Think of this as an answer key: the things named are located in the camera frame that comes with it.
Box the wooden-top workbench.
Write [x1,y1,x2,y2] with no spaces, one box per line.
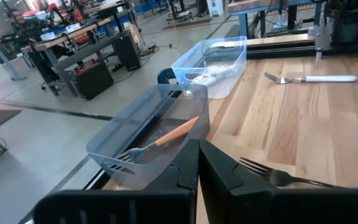
[19,17,117,97]

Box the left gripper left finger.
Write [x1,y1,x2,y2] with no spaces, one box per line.
[32,138,200,224]

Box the metal fork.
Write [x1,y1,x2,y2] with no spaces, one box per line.
[239,156,340,189]

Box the black case red trim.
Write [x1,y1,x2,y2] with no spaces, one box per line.
[74,58,115,101]

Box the black table clamp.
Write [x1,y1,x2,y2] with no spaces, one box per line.
[156,67,178,85]

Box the white-handled fork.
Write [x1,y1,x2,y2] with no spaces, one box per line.
[264,72,358,85]
[191,73,219,88]

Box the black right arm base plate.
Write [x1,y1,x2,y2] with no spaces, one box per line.
[313,22,358,53]

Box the person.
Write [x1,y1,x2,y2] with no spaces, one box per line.
[8,8,54,57]

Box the grey-legged white table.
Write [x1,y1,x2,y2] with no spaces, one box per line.
[0,29,27,82]

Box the black computer tower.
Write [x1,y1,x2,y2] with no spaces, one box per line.
[112,29,142,72]

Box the blue steel-framed table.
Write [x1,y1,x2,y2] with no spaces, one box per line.
[227,0,324,40]

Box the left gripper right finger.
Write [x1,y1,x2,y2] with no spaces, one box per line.
[199,139,358,224]

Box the clear plastic bin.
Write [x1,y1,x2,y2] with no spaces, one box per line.
[170,35,248,100]

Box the grey translucent plastic bin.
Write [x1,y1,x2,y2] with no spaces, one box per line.
[85,83,211,191]

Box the white cabinet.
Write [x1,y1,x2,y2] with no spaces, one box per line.
[206,0,226,18]

